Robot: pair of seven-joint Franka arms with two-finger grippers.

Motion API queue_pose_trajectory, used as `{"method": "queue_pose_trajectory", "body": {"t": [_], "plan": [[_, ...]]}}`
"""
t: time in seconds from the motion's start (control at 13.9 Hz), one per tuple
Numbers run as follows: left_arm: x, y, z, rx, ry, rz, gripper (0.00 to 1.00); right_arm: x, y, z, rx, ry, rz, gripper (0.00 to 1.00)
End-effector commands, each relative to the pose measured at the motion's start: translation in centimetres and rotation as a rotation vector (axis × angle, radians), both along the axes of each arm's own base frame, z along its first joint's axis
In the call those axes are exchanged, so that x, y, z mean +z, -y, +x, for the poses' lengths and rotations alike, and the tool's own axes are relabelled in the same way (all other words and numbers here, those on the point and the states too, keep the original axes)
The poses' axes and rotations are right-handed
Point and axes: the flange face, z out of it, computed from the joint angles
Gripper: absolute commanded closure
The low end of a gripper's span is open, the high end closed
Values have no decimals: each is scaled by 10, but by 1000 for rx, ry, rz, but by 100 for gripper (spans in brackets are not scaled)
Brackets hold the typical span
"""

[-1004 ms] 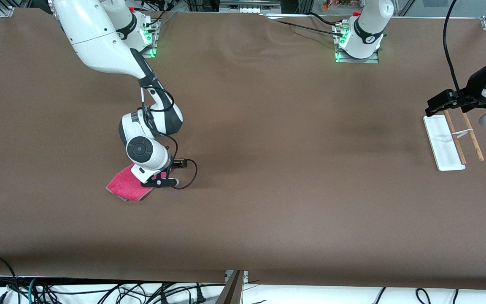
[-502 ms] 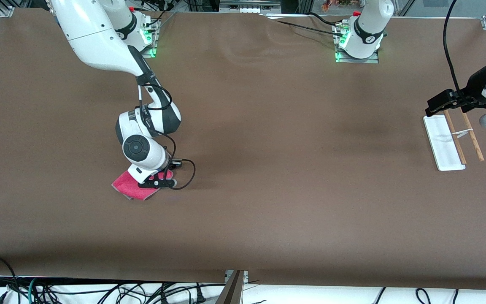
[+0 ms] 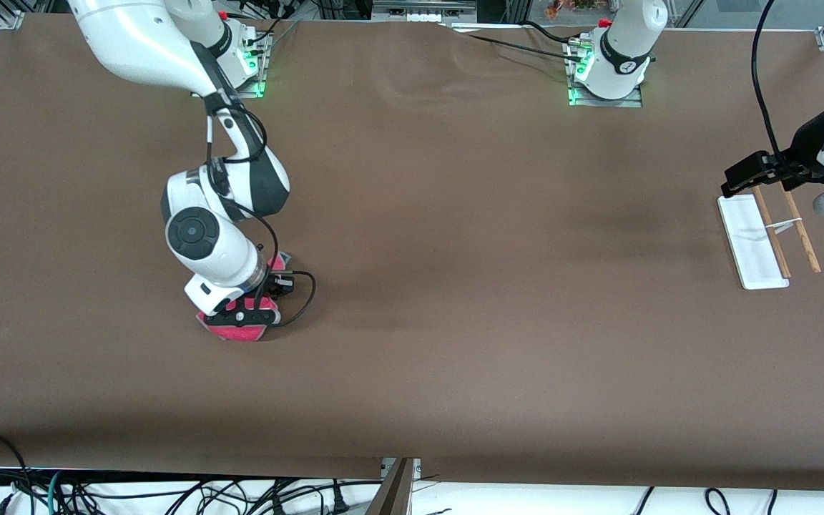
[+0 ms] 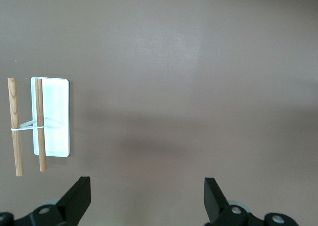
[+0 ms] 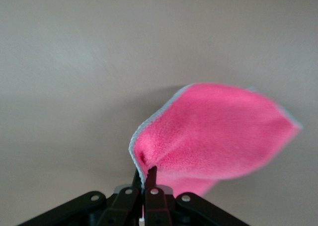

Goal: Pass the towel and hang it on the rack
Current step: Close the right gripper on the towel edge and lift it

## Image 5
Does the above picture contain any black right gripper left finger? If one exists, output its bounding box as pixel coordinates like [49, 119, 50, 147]
[17, 169, 143, 226]

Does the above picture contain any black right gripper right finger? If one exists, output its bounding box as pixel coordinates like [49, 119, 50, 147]
[144, 166, 249, 226]

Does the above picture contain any pink microfibre towel grey edge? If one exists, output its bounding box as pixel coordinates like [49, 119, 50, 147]
[128, 82, 303, 198]

